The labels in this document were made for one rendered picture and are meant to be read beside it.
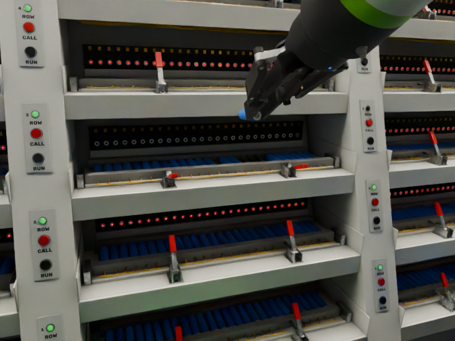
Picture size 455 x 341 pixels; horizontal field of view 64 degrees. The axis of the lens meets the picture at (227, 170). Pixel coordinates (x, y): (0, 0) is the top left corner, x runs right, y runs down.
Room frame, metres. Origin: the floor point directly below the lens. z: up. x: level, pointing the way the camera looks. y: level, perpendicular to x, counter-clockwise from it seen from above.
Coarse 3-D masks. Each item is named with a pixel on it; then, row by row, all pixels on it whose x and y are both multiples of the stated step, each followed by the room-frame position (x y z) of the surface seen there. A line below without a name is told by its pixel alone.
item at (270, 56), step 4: (280, 48) 0.42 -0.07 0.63; (284, 48) 0.42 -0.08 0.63; (260, 52) 0.43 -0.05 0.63; (264, 52) 0.43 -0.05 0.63; (268, 52) 0.43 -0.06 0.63; (272, 52) 0.43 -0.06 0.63; (276, 52) 0.43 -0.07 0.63; (280, 52) 0.42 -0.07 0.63; (256, 56) 0.43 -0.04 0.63; (260, 56) 0.43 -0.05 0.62; (264, 56) 0.43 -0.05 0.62; (268, 56) 0.43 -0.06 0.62; (272, 56) 0.43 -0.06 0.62; (276, 56) 0.43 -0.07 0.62; (256, 60) 0.43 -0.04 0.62; (268, 60) 0.43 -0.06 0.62; (272, 60) 0.43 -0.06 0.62; (268, 64) 0.44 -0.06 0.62; (268, 68) 0.44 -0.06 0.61
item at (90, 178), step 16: (272, 160) 0.85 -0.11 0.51; (288, 160) 0.85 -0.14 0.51; (304, 160) 0.85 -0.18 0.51; (320, 160) 0.87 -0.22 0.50; (96, 176) 0.71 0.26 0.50; (112, 176) 0.72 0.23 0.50; (128, 176) 0.73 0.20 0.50; (144, 176) 0.74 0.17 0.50; (160, 176) 0.75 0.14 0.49; (192, 176) 0.78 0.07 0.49; (208, 176) 0.77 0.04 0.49
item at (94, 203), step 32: (352, 160) 0.84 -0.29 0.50; (96, 192) 0.69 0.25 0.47; (128, 192) 0.69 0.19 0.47; (160, 192) 0.70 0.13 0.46; (192, 192) 0.73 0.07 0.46; (224, 192) 0.75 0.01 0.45; (256, 192) 0.77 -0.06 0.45; (288, 192) 0.80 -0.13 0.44; (320, 192) 0.82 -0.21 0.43; (352, 192) 0.85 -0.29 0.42
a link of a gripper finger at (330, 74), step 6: (342, 66) 0.46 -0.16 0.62; (348, 66) 0.46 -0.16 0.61; (324, 72) 0.48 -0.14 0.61; (330, 72) 0.47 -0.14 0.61; (336, 72) 0.48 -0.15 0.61; (312, 78) 0.50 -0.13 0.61; (318, 78) 0.49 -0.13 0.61; (324, 78) 0.49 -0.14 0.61; (306, 84) 0.52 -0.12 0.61; (312, 84) 0.50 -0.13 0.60; (318, 84) 0.50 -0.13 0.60; (306, 90) 0.52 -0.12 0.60; (300, 96) 0.54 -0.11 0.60
